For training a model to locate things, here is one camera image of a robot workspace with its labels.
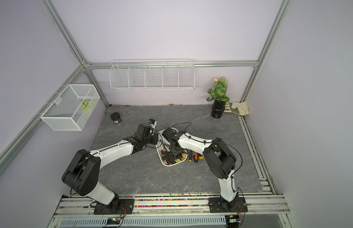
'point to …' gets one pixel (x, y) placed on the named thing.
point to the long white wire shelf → (152, 74)
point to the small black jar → (116, 118)
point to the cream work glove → (240, 108)
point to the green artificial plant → (218, 90)
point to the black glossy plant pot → (218, 108)
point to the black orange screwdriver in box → (166, 157)
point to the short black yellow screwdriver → (201, 156)
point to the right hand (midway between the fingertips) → (178, 147)
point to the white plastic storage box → (169, 152)
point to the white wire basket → (70, 109)
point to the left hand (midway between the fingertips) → (157, 135)
